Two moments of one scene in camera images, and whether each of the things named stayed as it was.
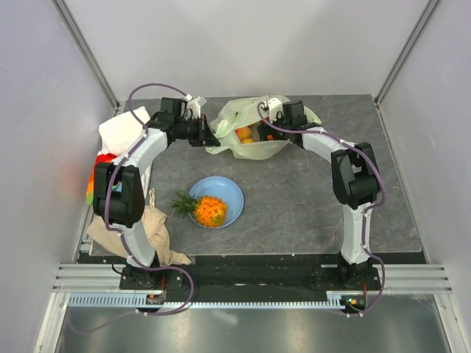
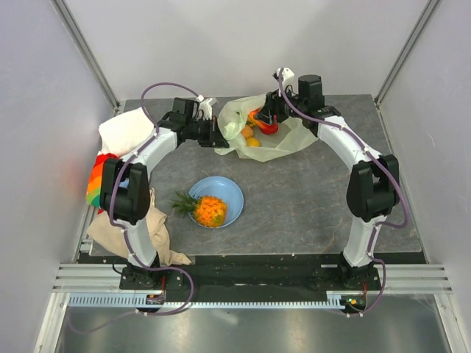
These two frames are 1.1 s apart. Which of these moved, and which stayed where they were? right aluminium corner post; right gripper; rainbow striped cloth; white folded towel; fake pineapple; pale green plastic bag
Moved: right gripper; pale green plastic bag
Stayed: right aluminium corner post; fake pineapple; rainbow striped cloth; white folded towel
